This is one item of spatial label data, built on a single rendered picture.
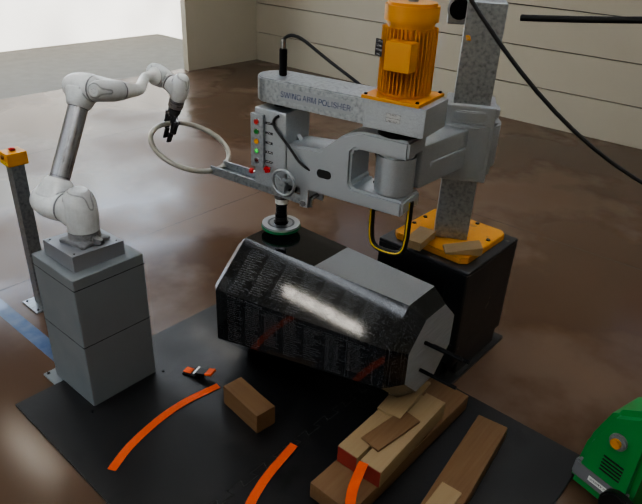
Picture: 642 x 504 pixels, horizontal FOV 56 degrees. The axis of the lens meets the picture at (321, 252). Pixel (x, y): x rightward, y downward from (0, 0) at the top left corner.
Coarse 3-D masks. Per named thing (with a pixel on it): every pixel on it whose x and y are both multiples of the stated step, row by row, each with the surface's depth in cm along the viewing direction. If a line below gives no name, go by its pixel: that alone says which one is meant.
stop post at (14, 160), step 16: (0, 160) 363; (16, 160) 360; (16, 176) 366; (16, 192) 369; (16, 208) 378; (32, 208) 380; (32, 224) 384; (32, 240) 388; (32, 272) 397; (32, 288) 408; (32, 304) 410
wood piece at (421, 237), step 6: (420, 228) 350; (426, 228) 350; (414, 234) 343; (420, 234) 343; (426, 234) 344; (432, 234) 345; (414, 240) 337; (420, 240) 337; (426, 240) 340; (408, 246) 339; (414, 246) 337; (420, 246) 335
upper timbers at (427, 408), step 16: (432, 400) 315; (384, 416) 303; (416, 416) 304; (432, 416) 305; (416, 432) 295; (352, 448) 284; (368, 448) 285; (384, 448) 285; (400, 448) 285; (352, 464) 283; (368, 464) 276; (384, 464) 276; (368, 480) 279; (384, 480) 279
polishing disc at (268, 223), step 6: (270, 216) 348; (288, 216) 349; (264, 222) 341; (270, 222) 342; (294, 222) 343; (270, 228) 335; (276, 228) 335; (282, 228) 336; (288, 228) 336; (294, 228) 336
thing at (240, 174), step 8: (224, 160) 355; (216, 168) 345; (224, 168) 356; (232, 168) 353; (240, 168) 350; (248, 168) 347; (224, 176) 344; (232, 176) 341; (240, 176) 337; (248, 176) 348; (248, 184) 336; (256, 184) 333; (272, 192) 329; (288, 192) 323; (312, 192) 329; (296, 200) 322; (312, 200) 318
